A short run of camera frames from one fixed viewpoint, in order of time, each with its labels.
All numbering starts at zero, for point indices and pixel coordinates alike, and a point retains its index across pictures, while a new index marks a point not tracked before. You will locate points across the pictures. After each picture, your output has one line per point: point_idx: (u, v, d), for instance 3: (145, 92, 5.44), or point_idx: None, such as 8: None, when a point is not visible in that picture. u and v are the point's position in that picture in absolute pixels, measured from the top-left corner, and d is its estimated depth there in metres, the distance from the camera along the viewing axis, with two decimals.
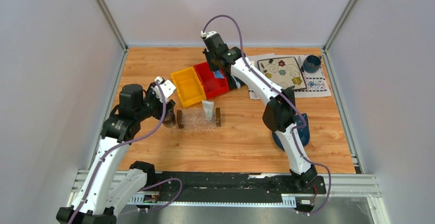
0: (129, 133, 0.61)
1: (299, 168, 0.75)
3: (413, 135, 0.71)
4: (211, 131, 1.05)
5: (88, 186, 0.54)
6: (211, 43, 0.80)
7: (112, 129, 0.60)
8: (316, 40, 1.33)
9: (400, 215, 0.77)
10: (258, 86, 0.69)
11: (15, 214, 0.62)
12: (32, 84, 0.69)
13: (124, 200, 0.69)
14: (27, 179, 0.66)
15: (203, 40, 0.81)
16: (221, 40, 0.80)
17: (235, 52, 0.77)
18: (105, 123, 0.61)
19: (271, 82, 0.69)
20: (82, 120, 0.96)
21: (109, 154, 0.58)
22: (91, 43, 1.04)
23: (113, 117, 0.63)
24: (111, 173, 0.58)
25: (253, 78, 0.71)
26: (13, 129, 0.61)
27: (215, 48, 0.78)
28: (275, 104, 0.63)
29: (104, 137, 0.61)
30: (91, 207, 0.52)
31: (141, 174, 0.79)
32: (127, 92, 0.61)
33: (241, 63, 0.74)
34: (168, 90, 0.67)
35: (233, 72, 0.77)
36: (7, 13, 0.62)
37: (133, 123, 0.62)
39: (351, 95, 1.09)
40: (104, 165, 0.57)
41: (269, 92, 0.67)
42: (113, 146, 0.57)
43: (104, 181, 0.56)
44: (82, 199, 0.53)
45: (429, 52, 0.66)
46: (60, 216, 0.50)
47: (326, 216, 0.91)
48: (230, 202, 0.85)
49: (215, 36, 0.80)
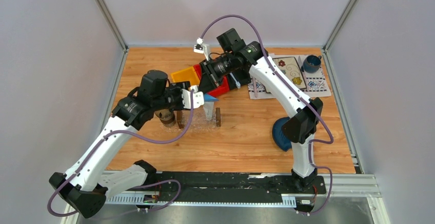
0: (138, 119, 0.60)
1: (303, 171, 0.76)
3: (413, 135, 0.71)
4: (211, 131, 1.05)
5: (84, 160, 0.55)
6: (226, 39, 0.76)
7: (123, 110, 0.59)
8: (316, 40, 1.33)
9: (401, 216, 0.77)
10: (284, 94, 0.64)
11: (13, 213, 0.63)
12: (30, 84, 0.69)
13: (120, 188, 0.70)
14: (25, 179, 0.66)
15: (218, 37, 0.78)
16: (238, 37, 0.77)
17: (256, 48, 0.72)
18: (119, 102, 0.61)
19: (297, 90, 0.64)
20: (82, 119, 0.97)
21: (113, 135, 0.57)
22: (91, 43, 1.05)
23: (129, 99, 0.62)
24: (110, 153, 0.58)
25: (277, 82, 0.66)
26: (11, 129, 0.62)
27: (232, 45, 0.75)
28: (302, 117, 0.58)
29: (113, 116, 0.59)
30: (80, 182, 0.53)
31: (142, 172, 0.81)
32: (151, 77, 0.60)
33: (262, 63, 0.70)
34: (196, 103, 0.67)
35: (251, 71, 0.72)
36: (8, 13, 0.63)
37: (145, 110, 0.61)
39: (351, 95, 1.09)
40: (105, 143, 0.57)
41: (296, 102, 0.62)
42: (119, 129, 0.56)
43: (100, 160, 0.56)
44: (76, 171, 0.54)
45: (428, 52, 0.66)
46: (53, 181, 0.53)
47: (326, 215, 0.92)
48: (230, 202, 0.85)
49: (234, 31, 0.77)
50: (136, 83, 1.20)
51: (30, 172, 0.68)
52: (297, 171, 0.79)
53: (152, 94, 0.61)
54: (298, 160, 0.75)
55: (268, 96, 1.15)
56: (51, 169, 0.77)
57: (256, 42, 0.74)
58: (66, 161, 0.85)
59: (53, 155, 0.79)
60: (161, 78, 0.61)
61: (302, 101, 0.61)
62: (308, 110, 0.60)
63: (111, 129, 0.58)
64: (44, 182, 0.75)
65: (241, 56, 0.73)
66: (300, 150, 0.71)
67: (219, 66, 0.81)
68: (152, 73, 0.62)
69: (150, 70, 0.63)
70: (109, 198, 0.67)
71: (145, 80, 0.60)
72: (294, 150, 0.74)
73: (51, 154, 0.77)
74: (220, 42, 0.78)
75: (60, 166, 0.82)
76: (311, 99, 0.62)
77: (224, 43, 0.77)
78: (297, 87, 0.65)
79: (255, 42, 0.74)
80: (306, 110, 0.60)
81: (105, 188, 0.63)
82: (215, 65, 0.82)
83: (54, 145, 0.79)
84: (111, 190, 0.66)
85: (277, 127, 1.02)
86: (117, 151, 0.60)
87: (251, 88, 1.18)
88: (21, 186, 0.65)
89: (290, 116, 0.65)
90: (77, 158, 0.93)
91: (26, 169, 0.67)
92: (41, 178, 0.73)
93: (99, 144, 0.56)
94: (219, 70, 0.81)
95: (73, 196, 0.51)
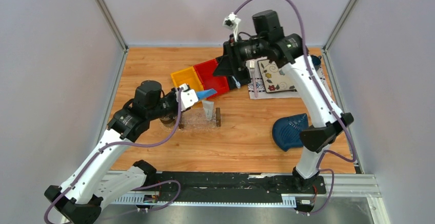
0: (134, 131, 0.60)
1: (308, 174, 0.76)
3: (413, 134, 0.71)
4: (211, 131, 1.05)
5: (79, 174, 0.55)
6: (265, 23, 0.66)
7: (119, 123, 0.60)
8: (316, 40, 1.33)
9: (401, 216, 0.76)
10: (316, 103, 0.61)
11: (13, 214, 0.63)
12: (30, 84, 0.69)
13: (117, 194, 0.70)
14: (25, 179, 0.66)
15: (256, 17, 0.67)
16: (278, 23, 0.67)
17: (296, 43, 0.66)
18: (115, 115, 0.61)
19: (330, 101, 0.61)
20: (82, 120, 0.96)
21: (108, 148, 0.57)
22: (91, 43, 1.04)
23: (124, 111, 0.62)
24: (105, 165, 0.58)
25: (311, 88, 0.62)
26: (11, 129, 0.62)
27: (270, 32, 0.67)
28: (332, 133, 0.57)
29: (109, 128, 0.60)
30: (75, 195, 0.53)
31: (140, 174, 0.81)
32: (144, 89, 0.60)
33: (300, 63, 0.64)
34: (189, 101, 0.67)
35: (284, 69, 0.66)
36: (7, 12, 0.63)
37: (141, 123, 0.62)
39: (351, 95, 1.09)
40: (100, 157, 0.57)
41: (327, 113, 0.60)
42: (114, 142, 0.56)
43: (96, 172, 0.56)
44: (71, 184, 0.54)
45: (428, 52, 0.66)
46: (48, 194, 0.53)
47: (326, 216, 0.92)
48: (230, 202, 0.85)
49: (276, 15, 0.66)
50: (136, 83, 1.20)
51: (30, 172, 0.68)
52: (300, 172, 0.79)
53: (146, 105, 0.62)
54: (308, 165, 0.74)
55: (268, 96, 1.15)
56: (51, 169, 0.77)
57: (294, 35, 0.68)
58: (66, 161, 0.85)
59: (53, 156, 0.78)
60: (155, 89, 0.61)
61: (334, 114, 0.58)
62: (337, 126, 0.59)
63: (106, 142, 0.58)
64: (45, 183, 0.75)
65: (278, 49, 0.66)
66: (312, 157, 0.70)
67: (247, 48, 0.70)
68: (146, 83, 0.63)
69: (143, 82, 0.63)
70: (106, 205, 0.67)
71: (138, 93, 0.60)
72: (304, 157, 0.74)
73: (50, 154, 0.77)
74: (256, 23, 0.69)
75: (60, 165, 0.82)
76: (343, 114, 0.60)
77: (262, 27, 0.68)
78: (331, 98, 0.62)
79: (294, 35, 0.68)
80: (335, 125, 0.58)
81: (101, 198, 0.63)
82: (242, 47, 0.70)
83: (54, 144, 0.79)
84: (107, 199, 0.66)
85: (277, 127, 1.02)
86: (113, 164, 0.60)
87: (251, 88, 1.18)
88: (21, 186, 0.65)
89: (315, 125, 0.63)
90: (77, 158, 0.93)
91: (27, 170, 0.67)
92: (41, 178, 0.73)
93: (94, 157, 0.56)
94: (245, 53, 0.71)
95: (67, 209, 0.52)
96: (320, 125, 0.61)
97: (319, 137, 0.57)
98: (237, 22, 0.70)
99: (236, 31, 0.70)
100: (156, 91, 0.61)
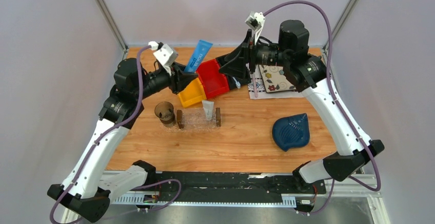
0: (128, 117, 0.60)
1: (310, 179, 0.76)
3: (413, 135, 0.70)
4: (211, 131, 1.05)
5: (79, 169, 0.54)
6: (295, 42, 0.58)
7: (112, 112, 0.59)
8: (316, 40, 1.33)
9: (401, 216, 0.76)
10: (341, 129, 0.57)
11: (13, 214, 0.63)
12: (30, 84, 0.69)
13: (121, 190, 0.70)
14: (25, 179, 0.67)
15: (286, 32, 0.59)
16: (307, 43, 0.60)
17: (317, 67, 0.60)
18: (105, 104, 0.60)
19: (356, 127, 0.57)
20: (81, 120, 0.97)
21: (103, 138, 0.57)
22: (90, 43, 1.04)
23: (114, 97, 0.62)
24: (105, 156, 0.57)
25: (335, 114, 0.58)
26: (11, 130, 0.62)
27: (295, 52, 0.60)
28: (360, 163, 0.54)
29: (101, 118, 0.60)
30: (79, 190, 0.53)
31: (142, 172, 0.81)
32: (122, 74, 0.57)
33: (322, 86, 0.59)
34: (163, 57, 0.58)
35: (305, 93, 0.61)
36: (7, 13, 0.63)
37: (134, 107, 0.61)
39: (351, 95, 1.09)
40: (97, 148, 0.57)
41: (353, 141, 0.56)
42: (107, 131, 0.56)
43: (96, 165, 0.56)
44: (73, 180, 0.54)
45: (428, 52, 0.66)
46: (51, 194, 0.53)
47: (326, 215, 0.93)
48: (230, 202, 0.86)
49: (308, 35, 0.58)
50: None
51: (30, 172, 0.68)
52: (302, 176, 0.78)
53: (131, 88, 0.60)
54: (317, 176, 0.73)
55: (268, 96, 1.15)
56: (50, 169, 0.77)
57: (317, 58, 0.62)
58: (65, 161, 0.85)
59: (52, 155, 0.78)
60: (133, 71, 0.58)
61: (361, 142, 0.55)
62: (364, 154, 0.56)
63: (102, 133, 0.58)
64: (45, 182, 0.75)
65: (298, 73, 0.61)
66: (323, 170, 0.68)
67: (264, 53, 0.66)
68: (123, 64, 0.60)
69: (120, 64, 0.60)
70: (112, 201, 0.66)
71: (117, 77, 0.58)
72: (316, 171, 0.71)
73: (50, 154, 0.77)
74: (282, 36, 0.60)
75: (59, 166, 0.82)
76: (371, 140, 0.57)
77: (291, 45, 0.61)
78: (356, 123, 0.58)
79: (316, 58, 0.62)
80: (363, 154, 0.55)
81: (108, 190, 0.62)
82: (259, 51, 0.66)
83: (53, 144, 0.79)
84: (114, 192, 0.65)
85: (277, 127, 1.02)
86: (112, 154, 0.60)
87: (251, 88, 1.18)
88: (22, 186, 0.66)
89: (340, 154, 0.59)
90: (77, 158, 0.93)
91: (27, 169, 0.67)
92: (41, 178, 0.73)
93: (91, 150, 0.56)
94: (260, 58, 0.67)
95: (74, 205, 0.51)
96: (346, 154, 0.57)
97: (348, 166, 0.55)
98: (262, 24, 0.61)
99: (257, 36, 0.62)
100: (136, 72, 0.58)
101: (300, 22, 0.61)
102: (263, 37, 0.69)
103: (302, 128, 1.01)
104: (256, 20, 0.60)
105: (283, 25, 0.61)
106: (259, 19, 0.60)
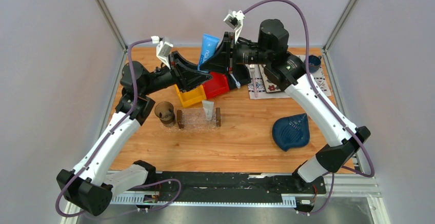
0: (141, 113, 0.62)
1: (308, 178, 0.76)
3: (413, 135, 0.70)
4: (211, 131, 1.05)
5: (92, 155, 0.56)
6: (276, 44, 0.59)
7: (126, 106, 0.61)
8: (316, 40, 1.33)
9: (401, 216, 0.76)
10: (327, 121, 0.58)
11: (15, 214, 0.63)
12: (30, 84, 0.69)
13: (123, 185, 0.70)
14: (26, 179, 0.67)
15: (265, 35, 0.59)
16: (286, 43, 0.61)
17: (296, 64, 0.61)
18: (121, 99, 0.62)
19: (341, 117, 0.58)
20: (82, 119, 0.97)
21: (119, 128, 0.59)
22: (91, 42, 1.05)
23: (126, 94, 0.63)
24: (117, 146, 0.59)
25: (319, 107, 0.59)
26: (11, 131, 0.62)
27: (274, 53, 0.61)
28: (349, 151, 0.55)
29: (117, 112, 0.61)
30: (90, 176, 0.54)
31: (143, 170, 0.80)
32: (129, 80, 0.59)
33: (304, 83, 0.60)
34: (158, 48, 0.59)
35: (288, 90, 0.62)
36: (7, 13, 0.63)
37: (146, 104, 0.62)
39: (352, 95, 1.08)
40: (111, 137, 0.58)
41: (340, 131, 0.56)
42: (123, 120, 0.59)
43: (109, 153, 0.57)
44: (84, 165, 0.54)
45: (427, 52, 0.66)
46: (61, 177, 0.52)
47: (326, 215, 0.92)
48: (230, 202, 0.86)
49: (288, 36, 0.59)
50: None
51: (30, 172, 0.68)
52: (302, 176, 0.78)
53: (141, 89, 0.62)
54: (315, 173, 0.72)
55: (268, 96, 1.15)
56: (51, 169, 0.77)
57: (295, 56, 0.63)
58: (66, 160, 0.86)
59: (53, 154, 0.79)
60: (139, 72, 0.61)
61: (349, 130, 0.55)
62: (353, 142, 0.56)
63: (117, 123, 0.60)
64: (45, 182, 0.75)
65: (278, 73, 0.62)
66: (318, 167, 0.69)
67: (245, 52, 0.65)
68: (126, 69, 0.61)
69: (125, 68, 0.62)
70: (113, 196, 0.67)
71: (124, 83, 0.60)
72: (313, 168, 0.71)
73: (50, 154, 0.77)
74: (262, 37, 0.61)
75: (60, 165, 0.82)
76: (357, 127, 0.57)
77: (271, 46, 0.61)
78: (341, 114, 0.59)
79: (294, 56, 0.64)
80: (352, 142, 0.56)
81: (111, 185, 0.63)
82: (239, 49, 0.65)
83: (53, 144, 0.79)
84: (116, 187, 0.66)
85: (277, 127, 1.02)
86: (122, 146, 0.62)
87: (251, 88, 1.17)
88: (21, 186, 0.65)
89: (331, 145, 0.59)
90: (77, 158, 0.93)
91: (27, 170, 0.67)
92: (41, 177, 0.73)
93: (105, 137, 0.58)
94: (241, 57, 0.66)
95: (83, 188, 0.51)
96: (336, 145, 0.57)
97: (338, 157, 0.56)
98: (242, 23, 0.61)
99: (237, 34, 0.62)
100: (140, 76, 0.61)
101: (278, 22, 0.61)
102: (241, 38, 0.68)
103: (302, 128, 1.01)
104: (236, 18, 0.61)
105: (262, 25, 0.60)
106: (239, 17, 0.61)
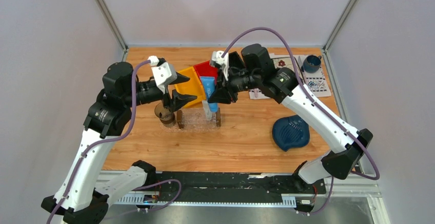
0: (114, 125, 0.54)
1: (309, 179, 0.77)
3: (413, 134, 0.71)
4: (211, 130, 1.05)
5: (69, 183, 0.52)
6: (257, 61, 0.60)
7: (96, 120, 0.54)
8: (316, 40, 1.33)
9: (401, 216, 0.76)
10: (327, 128, 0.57)
11: (13, 213, 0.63)
12: (30, 83, 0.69)
13: (120, 192, 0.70)
14: (25, 179, 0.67)
15: (247, 56, 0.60)
16: (269, 59, 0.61)
17: (288, 76, 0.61)
18: (90, 110, 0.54)
19: (341, 122, 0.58)
20: (81, 120, 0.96)
21: (91, 150, 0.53)
22: (91, 43, 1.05)
23: (102, 104, 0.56)
24: (95, 167, 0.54)
25: (317, 115, 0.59)
26: (10, 130, 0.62)
27: (261, 70, 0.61)
28: (354, 158, 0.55)
29: (86, 128, 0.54)
30: (72, 204, 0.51)
31: (141, 172, 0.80)
32: (111, 77, 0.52)
33: (299, 94, 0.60)
34: (160, 77, 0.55)
35: (284, 102, 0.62)
36: (8, 13, 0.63)
37: (121, 114, 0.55)
39: (351, 95, 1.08)
40: (85, 161, 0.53)
41: (342, 137, 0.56)
42: (94, 143, 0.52)
43: (85, 178, 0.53)
44: (64, 194, 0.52)
45: (427, 52, 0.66)
46: (45, 206, 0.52)
47: (326, 215, 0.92)
48: (230, 202, 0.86)
49: (265, 52, 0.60)
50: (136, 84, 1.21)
51: (29, 172, 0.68)
52: (303, 177, 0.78)
53: (120, 95, 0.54)
54: (316, 176, 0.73)
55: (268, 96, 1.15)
56: (50, 169, 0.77)
57: (287, 68, 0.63)
58: (65, 161, 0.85)
59: (53, 155, 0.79)
60: (124, 74, 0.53)
61: (350, 136, 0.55)
62: (357, 146, 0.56)
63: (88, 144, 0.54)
64: (44, 182, 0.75)
65: (272, 86, 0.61)
66: (318, 167, 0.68)
67: (238, 83, 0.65)
68: (114, 68, 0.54)
69: (111, 66, 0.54)
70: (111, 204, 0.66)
71: (105, 81, 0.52)
72: (315, 171, 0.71)
73: (49, 154, 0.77)
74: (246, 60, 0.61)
75: (59, 165, 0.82)
76: (359, 130, 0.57)
77: (256, 65, 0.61)
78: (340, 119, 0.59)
79: (285, 69, 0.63)
80: (355, 146, 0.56)
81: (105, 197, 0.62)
82: (233, 80, 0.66)
83: (52, 144, 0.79)
84: (112, 197, 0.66)
85: (277, 126, 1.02)
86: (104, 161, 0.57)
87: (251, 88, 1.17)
88: (21, 186, 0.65)
89: (335, 151, 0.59)
90: None
91: (26, 169, 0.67)
92: (40, 177, 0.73)
93: (79, 163, 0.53)
94: (236, 87, 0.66)
95: (66, 218, 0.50)
96: (340, 150, 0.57)
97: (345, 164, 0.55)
98: (225, 63, 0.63)
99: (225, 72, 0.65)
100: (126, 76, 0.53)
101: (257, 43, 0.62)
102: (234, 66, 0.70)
103: (302, 128, 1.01)
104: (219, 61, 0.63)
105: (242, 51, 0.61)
106: (220, 61, 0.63)
